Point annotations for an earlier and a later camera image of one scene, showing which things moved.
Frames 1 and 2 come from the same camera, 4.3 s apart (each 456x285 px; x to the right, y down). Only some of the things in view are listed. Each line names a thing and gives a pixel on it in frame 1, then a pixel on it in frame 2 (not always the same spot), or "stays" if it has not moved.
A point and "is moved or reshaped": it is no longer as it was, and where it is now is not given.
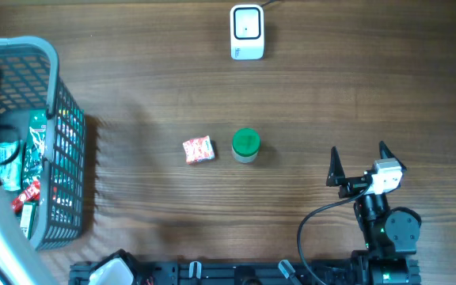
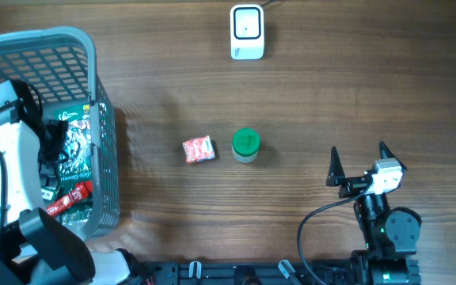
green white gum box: [28, 218] is moved or reshaped
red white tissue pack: [199, 150] stays
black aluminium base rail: [226, 272] stays
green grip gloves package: [35, 148] is moved or reshaped
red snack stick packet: [32, 193] is moved or reshaped
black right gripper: [336, 177] stays
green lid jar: [245, 145] stays
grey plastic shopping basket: [28, 71] -> [60, 64]
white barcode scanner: [247, 30] stays
